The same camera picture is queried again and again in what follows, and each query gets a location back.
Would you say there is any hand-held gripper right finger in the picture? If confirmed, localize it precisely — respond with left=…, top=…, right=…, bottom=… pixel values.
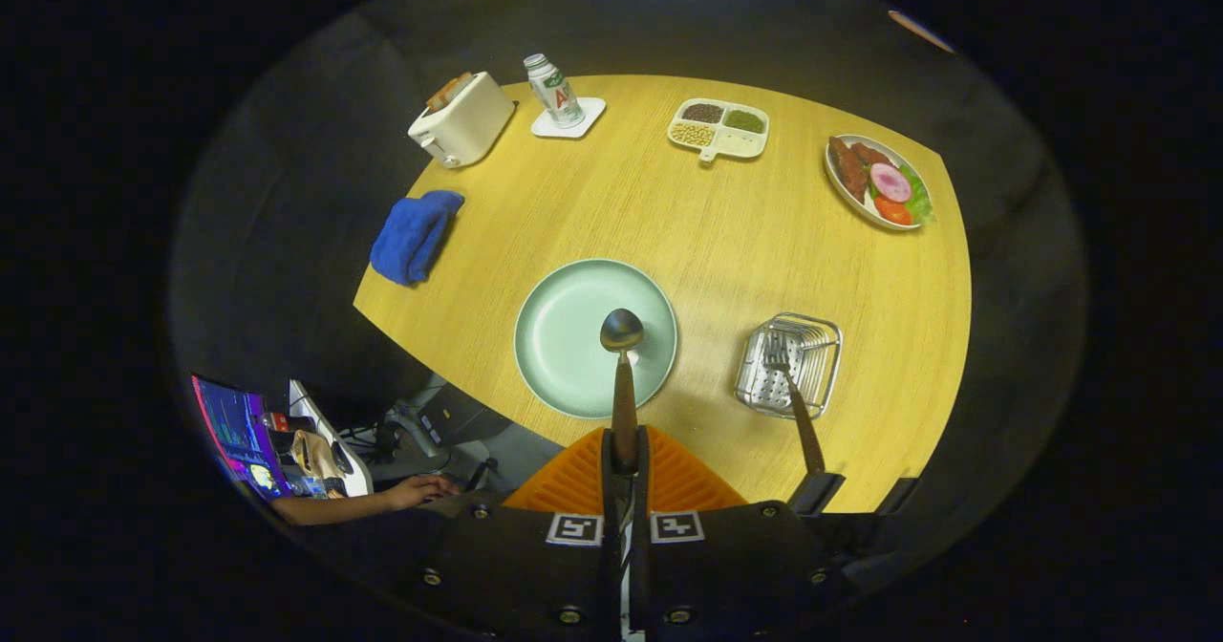
left=633, top=425, right=856, bottom=642

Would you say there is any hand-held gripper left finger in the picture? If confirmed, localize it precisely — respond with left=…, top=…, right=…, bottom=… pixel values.
left=420, top=425, right=622, bottom=642

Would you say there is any wooden handled metal spoon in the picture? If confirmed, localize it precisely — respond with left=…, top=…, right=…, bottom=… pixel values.
left=599, top=308, right=646, bottom=476

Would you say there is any wooden handled metal fork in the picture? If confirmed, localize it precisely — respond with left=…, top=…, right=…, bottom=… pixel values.
left=762, top=334, right=827, bottom=476

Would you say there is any black box under table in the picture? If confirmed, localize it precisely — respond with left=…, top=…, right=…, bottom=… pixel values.
left=416, top=401, right=512, bottom=448

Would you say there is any pale green round plate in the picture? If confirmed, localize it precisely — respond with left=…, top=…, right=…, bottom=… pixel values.
left=514, top=258, right=679, bottom=420

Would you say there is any blue folded cloth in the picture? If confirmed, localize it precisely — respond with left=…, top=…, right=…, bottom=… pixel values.
left=370, top=190, right=466, bottom=288

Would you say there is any white oval food plate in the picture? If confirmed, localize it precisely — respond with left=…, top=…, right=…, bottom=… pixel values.
left=824, top=135, right=935, bottom=232

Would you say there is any white divided snack dish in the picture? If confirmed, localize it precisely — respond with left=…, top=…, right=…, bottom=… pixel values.
left=667, top=97, right=771, bottom=163

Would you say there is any lit computer screen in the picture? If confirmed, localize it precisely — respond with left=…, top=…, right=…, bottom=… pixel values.
left=191, top=374, right=292, bottom=502

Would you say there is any long brown sausage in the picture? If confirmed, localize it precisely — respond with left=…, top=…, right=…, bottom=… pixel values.
left=829, top=138, right=869, bottom=203

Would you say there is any white square coaster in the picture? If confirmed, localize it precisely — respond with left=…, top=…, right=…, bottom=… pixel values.
left=531, top=96, right=608, bottom=139

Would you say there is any white toaster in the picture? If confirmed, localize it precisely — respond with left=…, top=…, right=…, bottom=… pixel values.
left=408, top=71, right=517, bottom=169

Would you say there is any pink ham slice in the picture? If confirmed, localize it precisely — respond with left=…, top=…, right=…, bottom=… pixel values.
left=869, top=162, right=913, bottom=204

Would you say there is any small white drink bottle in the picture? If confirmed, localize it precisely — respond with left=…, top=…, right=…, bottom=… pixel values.
left=523, top=53, right=586, bottom=129

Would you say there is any green lettuce leaf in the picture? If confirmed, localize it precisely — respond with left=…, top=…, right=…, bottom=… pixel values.
left=898, top=166, right=935, bottom=225

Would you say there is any brown toast slice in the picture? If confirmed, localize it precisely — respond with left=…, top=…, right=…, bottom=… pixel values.
left=425, top=72, right=476, bottom=114

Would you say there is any small metal wire basket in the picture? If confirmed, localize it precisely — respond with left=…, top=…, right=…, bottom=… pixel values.
left=734, top=312, right=844, bottom=420

